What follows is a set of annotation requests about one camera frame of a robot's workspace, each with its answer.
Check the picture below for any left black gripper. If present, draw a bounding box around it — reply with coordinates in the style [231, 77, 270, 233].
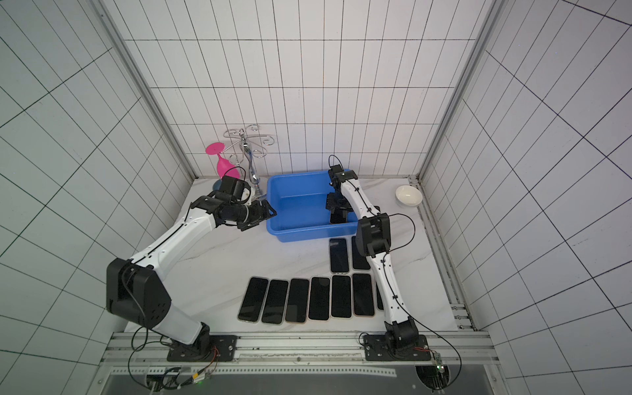
[225, 200, 277, 232]

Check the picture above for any blue plastic storage box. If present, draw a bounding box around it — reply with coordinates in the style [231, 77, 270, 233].
[267, 171, 357, 243]

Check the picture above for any black phone stack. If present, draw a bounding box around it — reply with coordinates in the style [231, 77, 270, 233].
[329, 238, 349, 273]
[352, 236, 371, 271]

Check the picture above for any black phone stack top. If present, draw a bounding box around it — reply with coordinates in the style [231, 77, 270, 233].
[352, 236, 371, 271]

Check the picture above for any black phone row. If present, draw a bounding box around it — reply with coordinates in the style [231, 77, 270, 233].
[238, 276, 269, 323]

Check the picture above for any pale green cased phone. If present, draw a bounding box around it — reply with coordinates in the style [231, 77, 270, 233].
[261, 280, 289, 324]

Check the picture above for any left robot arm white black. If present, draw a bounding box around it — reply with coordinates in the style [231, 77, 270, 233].
[105, 191, 277, 359]

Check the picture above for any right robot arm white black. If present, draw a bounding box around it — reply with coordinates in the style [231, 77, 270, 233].
[328, 164, 420, 358]

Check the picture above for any pink wine glass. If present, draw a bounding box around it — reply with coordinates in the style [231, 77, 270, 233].
[206, 143, 241, 179]

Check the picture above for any white bowl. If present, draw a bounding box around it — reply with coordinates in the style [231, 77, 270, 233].
[395, 185, 424, 207]

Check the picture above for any right electronics board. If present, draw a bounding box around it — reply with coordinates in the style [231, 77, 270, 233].
[426, 351, 450, 390]

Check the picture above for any electronics board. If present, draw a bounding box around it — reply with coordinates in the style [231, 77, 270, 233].
[426, 351, 450, 390]
[146, 367, 211, 393]

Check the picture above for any left electronics board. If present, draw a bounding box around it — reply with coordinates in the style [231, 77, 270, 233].
[146, 367, 211, 393]

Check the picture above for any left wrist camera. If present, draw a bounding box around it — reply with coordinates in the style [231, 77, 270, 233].
[217, 175, 251, 204]

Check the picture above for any silver wire glass rack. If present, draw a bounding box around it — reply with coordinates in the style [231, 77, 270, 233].
[223, 124, 276, 199]

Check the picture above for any right base cable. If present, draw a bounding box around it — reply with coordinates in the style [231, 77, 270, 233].
[358, 211, 464, 391]

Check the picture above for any base cable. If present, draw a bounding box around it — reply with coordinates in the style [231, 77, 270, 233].
[127, 325, 219, 391]
[358, 211, 464, 391]

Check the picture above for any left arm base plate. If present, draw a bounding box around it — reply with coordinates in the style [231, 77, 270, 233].
[166, 335, 238, 363]

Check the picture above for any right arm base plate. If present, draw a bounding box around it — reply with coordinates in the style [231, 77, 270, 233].
[359, 333, 432, 362]

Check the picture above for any left base cable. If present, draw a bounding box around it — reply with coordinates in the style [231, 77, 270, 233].
[127, 325, 219, 391]

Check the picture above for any aluminium mounting rail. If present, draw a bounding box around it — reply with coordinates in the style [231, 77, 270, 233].
[100, 332, 500, 378]

